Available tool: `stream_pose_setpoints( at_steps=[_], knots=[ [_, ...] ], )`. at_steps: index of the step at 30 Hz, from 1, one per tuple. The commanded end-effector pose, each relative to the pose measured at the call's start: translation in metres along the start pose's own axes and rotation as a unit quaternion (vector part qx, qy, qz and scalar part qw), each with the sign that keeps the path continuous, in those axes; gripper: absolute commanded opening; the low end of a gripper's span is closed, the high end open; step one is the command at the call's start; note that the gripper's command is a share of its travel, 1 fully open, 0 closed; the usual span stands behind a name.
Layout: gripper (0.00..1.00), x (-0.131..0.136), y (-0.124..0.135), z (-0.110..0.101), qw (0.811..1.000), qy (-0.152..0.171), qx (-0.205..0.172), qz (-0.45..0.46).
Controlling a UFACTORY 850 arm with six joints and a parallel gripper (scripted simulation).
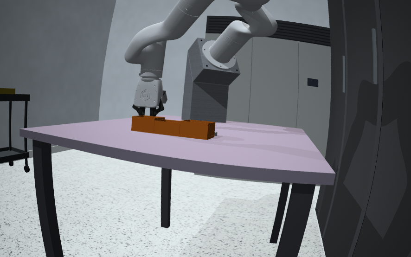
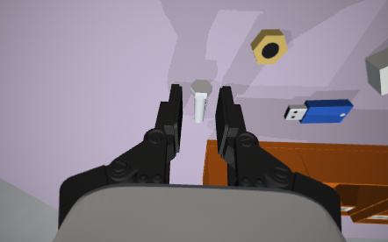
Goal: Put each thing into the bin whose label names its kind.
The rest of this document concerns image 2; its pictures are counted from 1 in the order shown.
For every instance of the blue usb stick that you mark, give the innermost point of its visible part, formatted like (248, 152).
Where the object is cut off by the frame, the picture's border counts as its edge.
(319, 111)

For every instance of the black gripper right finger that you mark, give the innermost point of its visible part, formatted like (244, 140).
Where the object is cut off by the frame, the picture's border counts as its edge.
(248, 165)

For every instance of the orange bin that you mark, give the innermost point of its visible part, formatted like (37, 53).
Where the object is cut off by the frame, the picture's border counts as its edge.
(366, 166)

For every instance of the grey hex-head bolt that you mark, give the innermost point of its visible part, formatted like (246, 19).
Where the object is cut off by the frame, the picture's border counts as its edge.
(200, 89)

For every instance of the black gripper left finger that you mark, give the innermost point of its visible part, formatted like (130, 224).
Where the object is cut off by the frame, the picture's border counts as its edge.
(144, 163)

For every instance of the yellow hex nut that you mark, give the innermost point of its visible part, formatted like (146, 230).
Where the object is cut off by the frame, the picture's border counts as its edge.
(269, 46)

